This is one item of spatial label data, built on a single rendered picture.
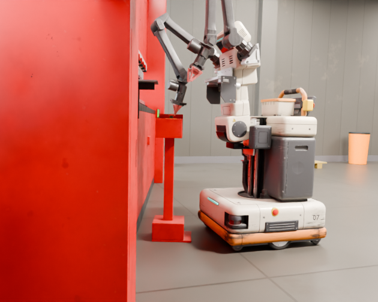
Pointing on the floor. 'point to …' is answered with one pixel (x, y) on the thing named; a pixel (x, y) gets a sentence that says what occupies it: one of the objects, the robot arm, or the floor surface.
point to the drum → (358, 147)
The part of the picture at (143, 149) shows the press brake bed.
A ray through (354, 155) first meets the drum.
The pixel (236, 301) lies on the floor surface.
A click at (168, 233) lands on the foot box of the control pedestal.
